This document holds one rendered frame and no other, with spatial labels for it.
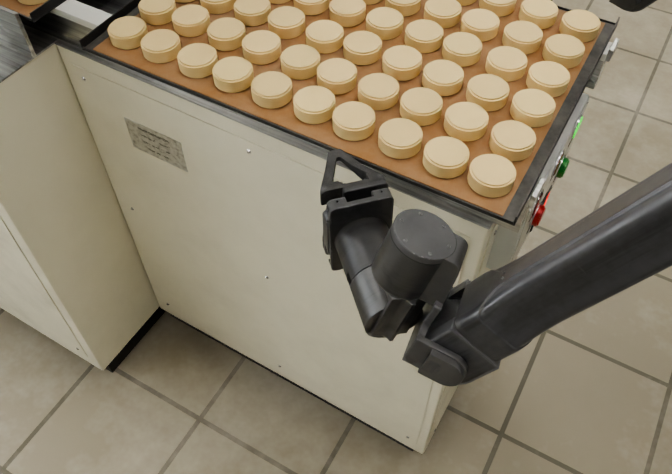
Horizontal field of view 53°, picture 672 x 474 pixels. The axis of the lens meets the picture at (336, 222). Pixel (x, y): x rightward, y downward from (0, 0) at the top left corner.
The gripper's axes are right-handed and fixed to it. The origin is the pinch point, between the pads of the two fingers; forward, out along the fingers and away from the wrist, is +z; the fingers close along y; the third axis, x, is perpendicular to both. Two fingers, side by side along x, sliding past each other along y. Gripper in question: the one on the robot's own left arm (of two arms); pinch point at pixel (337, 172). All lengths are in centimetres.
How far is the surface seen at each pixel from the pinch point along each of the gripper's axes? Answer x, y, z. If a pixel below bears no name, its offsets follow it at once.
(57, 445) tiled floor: -59, 90, 20
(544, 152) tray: 23.8, 0.7, -3.0
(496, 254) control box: 20.3, 17.2, -4.4
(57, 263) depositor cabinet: -44, 43, 32
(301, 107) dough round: -1.6, -1.8, 9.6
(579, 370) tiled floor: 60, 91, 5
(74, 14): -26.9, 0.0, 39.3
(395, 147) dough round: 6.9, -1.4, 0.7
